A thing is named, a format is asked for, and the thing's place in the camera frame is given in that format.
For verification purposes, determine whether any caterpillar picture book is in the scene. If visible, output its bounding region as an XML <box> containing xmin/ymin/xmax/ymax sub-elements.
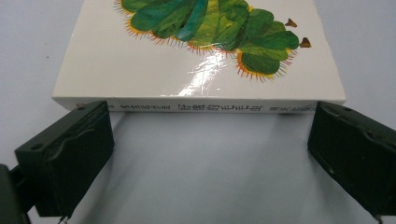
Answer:
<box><xmin>51</xmin><ymin>0</ymin><xmax>347</xmax><ymax>115</ymax></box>

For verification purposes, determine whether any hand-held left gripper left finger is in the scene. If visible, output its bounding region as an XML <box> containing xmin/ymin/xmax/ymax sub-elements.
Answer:
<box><xmin>13</xmin><ymin>100</ymin><xmax>116</xmax><ymax>223</ymax></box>

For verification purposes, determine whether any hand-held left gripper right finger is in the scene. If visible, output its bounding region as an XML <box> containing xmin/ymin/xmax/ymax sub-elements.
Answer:
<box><xmin>306</xmin><ymin>101</ymin><xmax>396</xmax><ymax>218</ymax></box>

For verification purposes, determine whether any light blue table mat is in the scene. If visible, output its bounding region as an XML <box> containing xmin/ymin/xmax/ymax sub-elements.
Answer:
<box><xmin>0</xmin><ymin>0</ymin><xmax>396</xmax><ymax>224</ymax></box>

